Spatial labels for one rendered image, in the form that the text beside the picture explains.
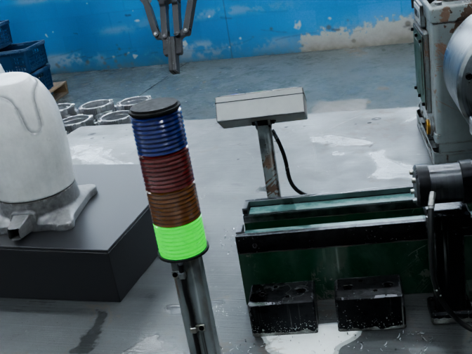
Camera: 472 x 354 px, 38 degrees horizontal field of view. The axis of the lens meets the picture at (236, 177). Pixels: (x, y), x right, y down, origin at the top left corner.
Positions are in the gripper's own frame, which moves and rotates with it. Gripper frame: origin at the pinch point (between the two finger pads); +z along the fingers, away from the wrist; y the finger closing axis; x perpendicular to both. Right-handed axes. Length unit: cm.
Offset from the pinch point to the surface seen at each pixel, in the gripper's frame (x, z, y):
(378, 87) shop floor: 386, -81, 59
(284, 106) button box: -3.5, 13.8, 21.7
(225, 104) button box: -3.5, 12.0, 10.5
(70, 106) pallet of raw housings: 215, -50, -114
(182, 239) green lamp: -51, 39, 12
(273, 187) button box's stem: 5.9, 27.9, 17.2
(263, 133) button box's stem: 0.3, 17.8, 16.7
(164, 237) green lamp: -51, 39, 10
